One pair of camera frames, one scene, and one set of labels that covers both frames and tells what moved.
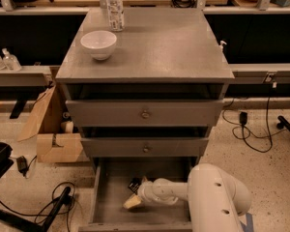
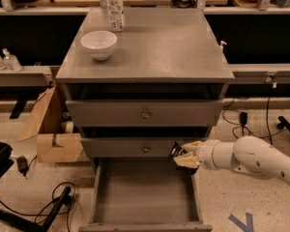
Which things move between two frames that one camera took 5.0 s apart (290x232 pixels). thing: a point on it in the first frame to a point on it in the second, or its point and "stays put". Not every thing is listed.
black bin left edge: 0,161 stays put
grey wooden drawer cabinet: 151,106 stays put
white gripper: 146,191 to 204,155
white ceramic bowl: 99,43 stays put
